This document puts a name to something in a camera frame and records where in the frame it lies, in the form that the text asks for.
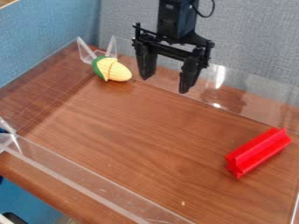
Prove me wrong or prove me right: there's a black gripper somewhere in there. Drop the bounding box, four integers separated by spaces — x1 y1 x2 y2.
132 23 215 94

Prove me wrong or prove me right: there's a red plastic block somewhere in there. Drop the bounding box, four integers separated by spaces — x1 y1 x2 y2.
226 128 293 179

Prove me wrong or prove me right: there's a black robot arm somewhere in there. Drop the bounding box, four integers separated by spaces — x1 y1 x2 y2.
132 0 215 94

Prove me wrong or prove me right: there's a yellow toy corn cob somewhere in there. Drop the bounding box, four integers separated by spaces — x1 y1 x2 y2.
92 56 132 81

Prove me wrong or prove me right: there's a clear acrylic back barrier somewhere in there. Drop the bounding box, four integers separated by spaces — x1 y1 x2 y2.
76 36 299 135

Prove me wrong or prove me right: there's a clear acrylic barrier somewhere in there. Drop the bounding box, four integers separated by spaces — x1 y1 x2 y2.
76 36 299 135
0 116 195 224

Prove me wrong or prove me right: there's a clear acrylic front barrier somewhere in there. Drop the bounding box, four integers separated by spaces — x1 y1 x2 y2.
0 116 195 224

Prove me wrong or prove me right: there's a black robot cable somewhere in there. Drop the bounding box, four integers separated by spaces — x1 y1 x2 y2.
191 0 217 18

